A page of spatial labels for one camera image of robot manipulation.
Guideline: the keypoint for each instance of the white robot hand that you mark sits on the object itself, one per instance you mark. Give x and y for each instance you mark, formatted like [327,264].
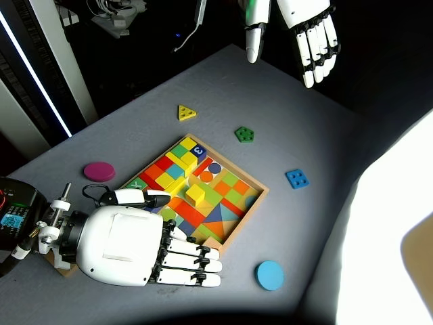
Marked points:
[118,243]
[311,20]

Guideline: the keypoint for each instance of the dark blue U cube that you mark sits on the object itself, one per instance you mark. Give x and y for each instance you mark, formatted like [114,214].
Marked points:
[188,228]

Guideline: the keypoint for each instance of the yellow cube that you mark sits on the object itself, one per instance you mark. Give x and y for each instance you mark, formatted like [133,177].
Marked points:
[195,194]

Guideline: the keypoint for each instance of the wooden block with red semicircle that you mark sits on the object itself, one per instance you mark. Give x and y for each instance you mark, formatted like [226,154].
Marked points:
[212,244]

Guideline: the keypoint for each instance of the wooden tray of coloured blocks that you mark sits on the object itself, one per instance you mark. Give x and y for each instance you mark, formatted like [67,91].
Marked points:
[255,194]

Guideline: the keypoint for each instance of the blue square four-hole piece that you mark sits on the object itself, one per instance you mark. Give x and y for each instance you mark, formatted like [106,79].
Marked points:
[297,178]

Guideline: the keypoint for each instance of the plain wooden board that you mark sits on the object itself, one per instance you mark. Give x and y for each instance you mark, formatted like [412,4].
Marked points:
[64,271]

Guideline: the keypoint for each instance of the magenta round disc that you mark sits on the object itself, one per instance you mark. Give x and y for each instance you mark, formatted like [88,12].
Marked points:
[99,171]

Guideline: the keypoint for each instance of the grey table cloth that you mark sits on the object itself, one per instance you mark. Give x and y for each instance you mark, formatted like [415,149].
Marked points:
[270,101]

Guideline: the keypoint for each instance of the green pentagon five-hole piece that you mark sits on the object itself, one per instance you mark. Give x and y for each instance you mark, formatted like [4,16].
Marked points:
[245,134]

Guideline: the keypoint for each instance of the yellow triangle three-hole piece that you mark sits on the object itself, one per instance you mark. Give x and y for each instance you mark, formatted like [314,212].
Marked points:
[186,113]

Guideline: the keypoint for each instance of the blue round disc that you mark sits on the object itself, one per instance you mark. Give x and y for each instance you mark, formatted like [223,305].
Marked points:
[270,275]

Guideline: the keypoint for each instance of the white light strip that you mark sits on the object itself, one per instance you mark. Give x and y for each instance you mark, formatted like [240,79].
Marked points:
[34,71]

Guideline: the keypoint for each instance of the beige board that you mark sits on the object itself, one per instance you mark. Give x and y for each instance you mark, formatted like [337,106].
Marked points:
[419,264]

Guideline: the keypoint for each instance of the white metal post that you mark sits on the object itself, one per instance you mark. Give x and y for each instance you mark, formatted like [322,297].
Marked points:
[64,57]

